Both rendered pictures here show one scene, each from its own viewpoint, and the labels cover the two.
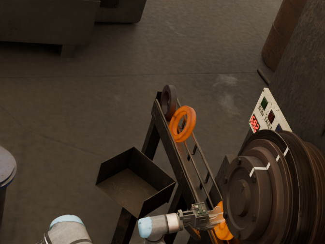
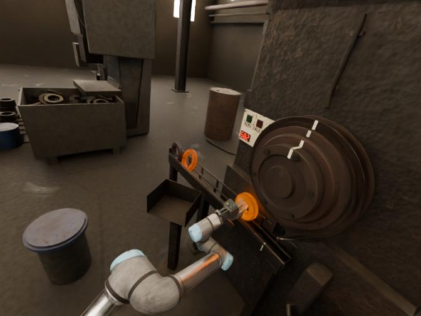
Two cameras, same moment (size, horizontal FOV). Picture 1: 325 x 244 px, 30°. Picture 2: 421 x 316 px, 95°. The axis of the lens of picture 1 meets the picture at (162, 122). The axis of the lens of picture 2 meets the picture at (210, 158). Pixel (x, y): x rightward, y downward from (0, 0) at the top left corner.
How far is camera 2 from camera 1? 139 cm
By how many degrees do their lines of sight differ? 14
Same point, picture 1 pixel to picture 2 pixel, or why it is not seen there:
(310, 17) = (274, 36)
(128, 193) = (171, 210)
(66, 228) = (126, 268)
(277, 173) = (316, 145)
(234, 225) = (280, 207)
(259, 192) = (311, 167)
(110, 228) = (164, 234)
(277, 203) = (331, 172)
